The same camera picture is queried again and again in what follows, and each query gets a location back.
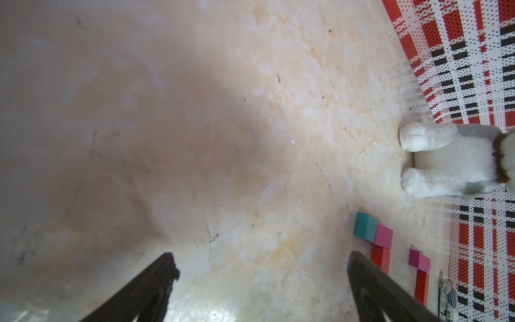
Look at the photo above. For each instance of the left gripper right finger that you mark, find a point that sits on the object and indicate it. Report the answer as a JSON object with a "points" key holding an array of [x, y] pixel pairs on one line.
{"points": [[377, 296]]}

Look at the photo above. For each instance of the magenta rectangular block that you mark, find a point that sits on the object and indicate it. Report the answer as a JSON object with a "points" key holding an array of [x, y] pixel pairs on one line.
{"points": [[424, 263]]}

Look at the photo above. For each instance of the magenta block group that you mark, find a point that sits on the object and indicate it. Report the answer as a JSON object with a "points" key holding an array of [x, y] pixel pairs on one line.
{"points": [[384, 236]]}

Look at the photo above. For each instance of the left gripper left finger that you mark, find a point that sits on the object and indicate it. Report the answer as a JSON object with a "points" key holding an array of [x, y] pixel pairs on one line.
{"points": [[144, 298]]}

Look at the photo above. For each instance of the grey husky plush toy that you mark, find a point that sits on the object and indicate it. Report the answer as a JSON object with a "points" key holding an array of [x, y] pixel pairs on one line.
{"points": [[465, 160]]}

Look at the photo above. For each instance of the orange red block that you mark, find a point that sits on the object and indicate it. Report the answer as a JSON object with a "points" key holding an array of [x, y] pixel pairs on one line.
{"points": [[380, 256]]}

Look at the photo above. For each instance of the teal cube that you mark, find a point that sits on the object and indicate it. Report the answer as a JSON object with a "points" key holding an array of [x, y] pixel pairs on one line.
{"points": [[366, 227]]}

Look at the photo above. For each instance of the red rectangular block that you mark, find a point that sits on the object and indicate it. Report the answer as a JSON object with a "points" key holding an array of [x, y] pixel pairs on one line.
{"points": [[422, 287]]}

